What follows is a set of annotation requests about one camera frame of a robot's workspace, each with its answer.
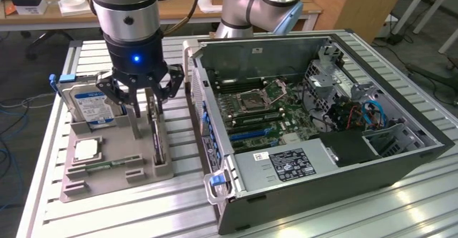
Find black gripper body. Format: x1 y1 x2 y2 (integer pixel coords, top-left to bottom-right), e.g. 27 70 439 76
103 31 168 88

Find green graphics card black cooler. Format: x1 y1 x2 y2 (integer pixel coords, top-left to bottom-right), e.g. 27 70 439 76
144 86 171 167

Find hard disk with blue rails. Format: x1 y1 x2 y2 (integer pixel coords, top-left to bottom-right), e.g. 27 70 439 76
49 71 126 129

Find CPU socket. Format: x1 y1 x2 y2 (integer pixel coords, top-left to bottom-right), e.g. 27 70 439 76
236 90 272 113

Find silver CPU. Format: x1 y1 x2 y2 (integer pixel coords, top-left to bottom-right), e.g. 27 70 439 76
73 139 103 161

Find black office chair base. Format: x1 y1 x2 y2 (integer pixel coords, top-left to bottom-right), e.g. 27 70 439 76
21 30 75 61

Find white square holder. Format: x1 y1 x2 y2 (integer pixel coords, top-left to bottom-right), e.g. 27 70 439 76
57 0 94 17

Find black RAM stick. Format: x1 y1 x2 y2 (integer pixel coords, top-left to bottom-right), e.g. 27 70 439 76
231 110 280 121
234 114 283 126

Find wooden desk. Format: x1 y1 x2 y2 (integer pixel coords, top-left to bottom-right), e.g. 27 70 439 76
0 0 323 32

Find white papers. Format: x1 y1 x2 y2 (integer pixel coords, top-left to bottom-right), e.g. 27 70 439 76
198 0 224 13

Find black expansion slot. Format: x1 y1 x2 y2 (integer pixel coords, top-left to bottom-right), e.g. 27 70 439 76
228 124 276 135

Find blue expansion slot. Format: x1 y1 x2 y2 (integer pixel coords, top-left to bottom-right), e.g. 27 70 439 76
228 127 271 142

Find green RAM stick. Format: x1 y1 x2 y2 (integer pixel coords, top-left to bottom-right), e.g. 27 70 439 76
84 154 142 172

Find metal socket cover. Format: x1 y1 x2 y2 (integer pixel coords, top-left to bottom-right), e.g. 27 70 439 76
263 78 290 105

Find gray parts rack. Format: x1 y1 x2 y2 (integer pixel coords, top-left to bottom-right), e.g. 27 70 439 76
59 93 176 204

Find white box with black lid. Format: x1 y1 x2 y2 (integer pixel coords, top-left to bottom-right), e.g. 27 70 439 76
11 0 49 16

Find green motherboard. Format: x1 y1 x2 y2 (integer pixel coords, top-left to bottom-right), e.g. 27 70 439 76
207 70 323 154

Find silver chipset heatsink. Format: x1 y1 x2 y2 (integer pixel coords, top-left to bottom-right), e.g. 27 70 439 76
282 132 304 144

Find metal disk bay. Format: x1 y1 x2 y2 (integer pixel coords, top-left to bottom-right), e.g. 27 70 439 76
302 43 361 115

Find gray power supply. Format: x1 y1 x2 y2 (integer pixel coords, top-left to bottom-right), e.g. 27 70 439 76
224 137 341 194

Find wooden cabinet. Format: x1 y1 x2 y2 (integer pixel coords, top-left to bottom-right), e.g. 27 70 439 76
303 0 411 43

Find open black PC case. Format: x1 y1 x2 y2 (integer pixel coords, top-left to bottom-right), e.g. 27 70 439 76
182 33 455 235

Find white floor box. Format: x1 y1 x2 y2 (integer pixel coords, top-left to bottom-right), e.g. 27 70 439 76
379 14 401 39

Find black floor stand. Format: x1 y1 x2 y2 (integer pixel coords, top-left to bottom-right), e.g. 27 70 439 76
406 62 458 91

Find gray floor cable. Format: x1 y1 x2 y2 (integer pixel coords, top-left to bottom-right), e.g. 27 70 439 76
0 93 55 109

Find blue floor cable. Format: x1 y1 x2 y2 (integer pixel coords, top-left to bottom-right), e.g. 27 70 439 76
0 109 29 209

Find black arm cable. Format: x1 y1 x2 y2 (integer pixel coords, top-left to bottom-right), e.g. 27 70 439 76
160 0 202 36

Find black wire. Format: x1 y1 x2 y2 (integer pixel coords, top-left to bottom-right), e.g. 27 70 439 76
302 82 339 131

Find red power wire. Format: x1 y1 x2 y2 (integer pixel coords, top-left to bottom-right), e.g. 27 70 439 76
349 106 359 129

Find blue wire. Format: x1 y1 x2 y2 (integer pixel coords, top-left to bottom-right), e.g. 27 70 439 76
361 100 387 128

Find gray metal drive bracket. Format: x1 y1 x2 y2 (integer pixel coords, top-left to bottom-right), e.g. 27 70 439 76
361 122 430 160

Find white table frame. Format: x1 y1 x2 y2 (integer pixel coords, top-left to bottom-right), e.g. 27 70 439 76
390 0 458 54

